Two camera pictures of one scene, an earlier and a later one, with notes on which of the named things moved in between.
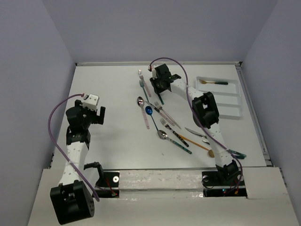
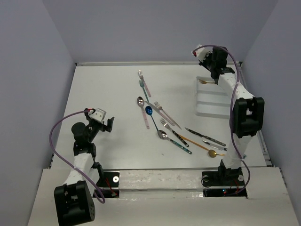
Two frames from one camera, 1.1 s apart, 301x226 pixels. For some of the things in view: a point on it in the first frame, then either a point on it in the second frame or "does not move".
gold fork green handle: [215, 83] does not move
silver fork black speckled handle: [162, 121] does not move
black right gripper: [157, 89] → [207, 56]
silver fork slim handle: [159, 106] does not move
